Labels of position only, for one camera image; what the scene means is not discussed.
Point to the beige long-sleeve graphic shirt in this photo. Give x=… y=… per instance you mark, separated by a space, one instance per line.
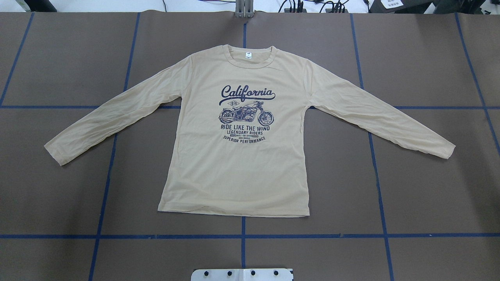
x=239 y=147

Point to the aluminium frame post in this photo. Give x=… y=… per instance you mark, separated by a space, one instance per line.
x=244 y=9

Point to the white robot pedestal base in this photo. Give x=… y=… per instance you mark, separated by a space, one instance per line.
x=255 y=274

